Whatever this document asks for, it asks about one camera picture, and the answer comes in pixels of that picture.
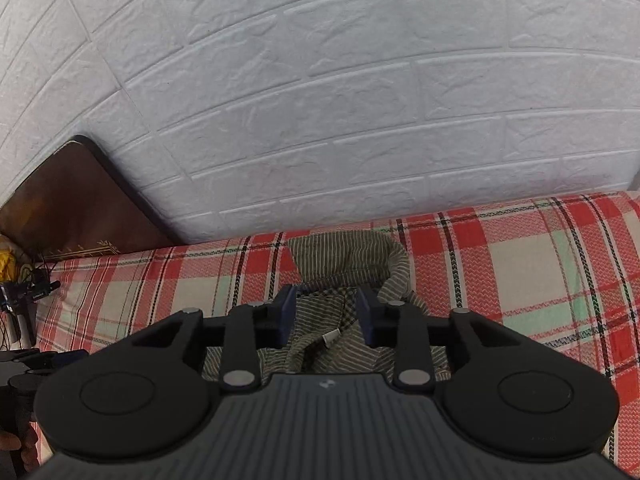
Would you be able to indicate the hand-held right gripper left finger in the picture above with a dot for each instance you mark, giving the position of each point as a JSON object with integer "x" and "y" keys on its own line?
{"x": 290, "y": 315}

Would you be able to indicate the red plaid bed blanket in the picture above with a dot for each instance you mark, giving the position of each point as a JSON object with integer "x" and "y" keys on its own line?
{"x": 525, "y": 270}

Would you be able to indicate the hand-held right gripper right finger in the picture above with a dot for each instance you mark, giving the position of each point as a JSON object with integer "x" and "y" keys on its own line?
{"x": 363, "y": 317}

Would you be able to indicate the person's left hand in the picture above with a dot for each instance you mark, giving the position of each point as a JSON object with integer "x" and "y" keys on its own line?
{"x": 30, "y": 452}

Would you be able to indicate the yellow cloth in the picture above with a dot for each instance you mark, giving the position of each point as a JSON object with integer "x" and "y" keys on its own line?
{"x": 10, "y": 260}

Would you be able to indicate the brown wooden headboard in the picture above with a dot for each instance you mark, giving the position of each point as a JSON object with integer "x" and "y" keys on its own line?
{"x": 75, "y": 200}

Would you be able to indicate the grey striped shirt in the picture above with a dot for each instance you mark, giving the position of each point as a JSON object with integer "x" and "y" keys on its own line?
{"x": 350, "y": 260}

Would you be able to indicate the black idle gripper device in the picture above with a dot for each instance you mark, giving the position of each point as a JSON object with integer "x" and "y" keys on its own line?
{"x": 30, "y": 292}

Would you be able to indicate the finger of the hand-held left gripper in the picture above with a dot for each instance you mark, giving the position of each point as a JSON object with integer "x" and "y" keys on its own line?
{"x": 70, "y": 358}

